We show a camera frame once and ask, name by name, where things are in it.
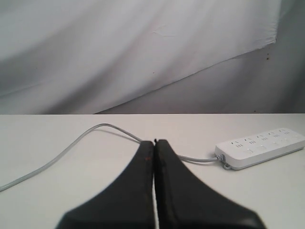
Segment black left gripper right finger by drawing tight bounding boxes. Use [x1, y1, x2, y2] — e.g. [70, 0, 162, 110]
[154, 140, 265, 229]

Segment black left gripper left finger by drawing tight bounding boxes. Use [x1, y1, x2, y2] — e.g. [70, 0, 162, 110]
[57, 141, 155, 229]

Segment white power strip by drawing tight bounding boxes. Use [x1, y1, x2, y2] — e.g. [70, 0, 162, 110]
[214, 128, 305, 170]

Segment white backdrop cloth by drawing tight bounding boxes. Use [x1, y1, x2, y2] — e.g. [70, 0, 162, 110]
[0, 0, 305, 115]

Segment grey power cable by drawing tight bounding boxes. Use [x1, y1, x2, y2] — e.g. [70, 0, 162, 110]
[0, 123, 224, 192]

